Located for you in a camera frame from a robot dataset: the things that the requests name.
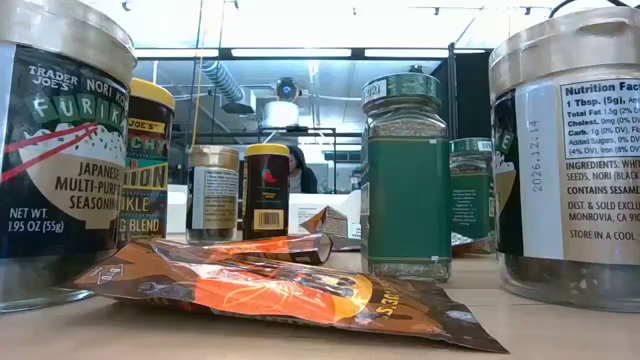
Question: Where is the green-lid herb jar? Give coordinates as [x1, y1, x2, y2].
[448, 137, 497, 241]
[359, 72, 454, 284]

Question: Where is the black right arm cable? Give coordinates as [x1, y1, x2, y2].
[548, 0, 632, 19]

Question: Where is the long ceiling light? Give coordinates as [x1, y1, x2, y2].
[230, 48, 353, 58]
[133, 48, 220, 58]
[364, 48, 450, 58]

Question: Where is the silver ventilation duct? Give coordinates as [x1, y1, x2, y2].
[199, 59, 246, 104]

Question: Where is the person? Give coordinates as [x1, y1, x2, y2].
[285, 144, 319, 195]

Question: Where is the orange brown spice packet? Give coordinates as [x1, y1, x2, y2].
[144, 232, 335, 266]
[451, 232, 497, 256]
[59, 242, 510, 355]
[299, 204, 362, 251]

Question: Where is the black upright post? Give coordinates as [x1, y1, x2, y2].
[447, 42, 459, 141]

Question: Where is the yellow-lid seasoning jar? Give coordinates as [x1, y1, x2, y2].
[117, 77, 176, 249]
[242, 143, 291, 241]

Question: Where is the white plastic bin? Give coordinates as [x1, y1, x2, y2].
[166, 183, 189, 235]
[287, 189, 362, 236]

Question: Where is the round black ceiling device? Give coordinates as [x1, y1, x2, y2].
[274, 76, 301, 104]

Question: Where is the yellow hanging cable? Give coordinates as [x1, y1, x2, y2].
[192, 57, 204, 149]

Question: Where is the white cylinder lamp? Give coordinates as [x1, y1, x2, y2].
[262, 99, 300, 129]

